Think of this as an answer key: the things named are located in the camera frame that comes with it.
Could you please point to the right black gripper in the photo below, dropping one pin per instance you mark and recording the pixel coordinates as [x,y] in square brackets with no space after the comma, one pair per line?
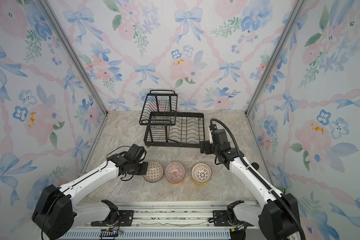
[206,144]

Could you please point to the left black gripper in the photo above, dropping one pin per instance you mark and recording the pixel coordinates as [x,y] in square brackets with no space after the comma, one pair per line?
[145,165]

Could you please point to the brown checker pattern bowl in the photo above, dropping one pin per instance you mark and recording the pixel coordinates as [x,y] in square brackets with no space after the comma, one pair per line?
[154,172]

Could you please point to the pink striped bowl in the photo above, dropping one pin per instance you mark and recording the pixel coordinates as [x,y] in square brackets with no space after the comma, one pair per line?
[175,172]

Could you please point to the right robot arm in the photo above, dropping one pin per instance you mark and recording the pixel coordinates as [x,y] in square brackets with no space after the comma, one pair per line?
[277,215]

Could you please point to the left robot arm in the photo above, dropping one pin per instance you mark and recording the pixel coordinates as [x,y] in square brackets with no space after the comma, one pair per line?
[58,208]

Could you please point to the white lattice yellow bowl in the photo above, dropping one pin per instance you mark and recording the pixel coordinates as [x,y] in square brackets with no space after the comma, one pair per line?
[201,173]

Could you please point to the black wire dish rack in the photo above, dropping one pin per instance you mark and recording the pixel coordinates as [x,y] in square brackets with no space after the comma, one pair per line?
[166,126]

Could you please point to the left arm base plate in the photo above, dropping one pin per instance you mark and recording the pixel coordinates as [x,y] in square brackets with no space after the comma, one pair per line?
[124,218]

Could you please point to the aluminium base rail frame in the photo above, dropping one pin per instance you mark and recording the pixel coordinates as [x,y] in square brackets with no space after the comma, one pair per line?
[166,222]

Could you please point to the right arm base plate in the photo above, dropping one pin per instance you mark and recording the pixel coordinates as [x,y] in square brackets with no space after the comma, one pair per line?
[225,218]

